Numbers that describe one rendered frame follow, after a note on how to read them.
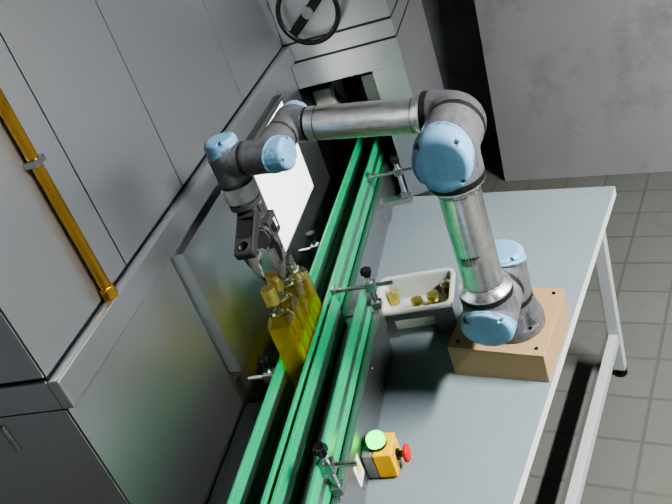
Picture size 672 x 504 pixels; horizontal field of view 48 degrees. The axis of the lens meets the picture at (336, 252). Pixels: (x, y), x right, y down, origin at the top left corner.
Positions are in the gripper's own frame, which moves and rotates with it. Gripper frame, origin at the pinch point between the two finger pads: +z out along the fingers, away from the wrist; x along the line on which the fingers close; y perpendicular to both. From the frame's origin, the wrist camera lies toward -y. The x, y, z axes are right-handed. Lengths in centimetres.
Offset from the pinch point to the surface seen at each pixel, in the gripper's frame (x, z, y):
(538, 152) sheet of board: -55, 100, 239
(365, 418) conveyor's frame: -15.7, 31.6, -16.4
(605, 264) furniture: -75, 65, 78
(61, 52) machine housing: 15, -64, -13
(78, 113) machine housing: 15, -53, -17
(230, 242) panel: 11.6, -5.8, 9.8
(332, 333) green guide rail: -6.3, 22.9, 5.7
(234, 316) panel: 11.7, 7.0, -3.3
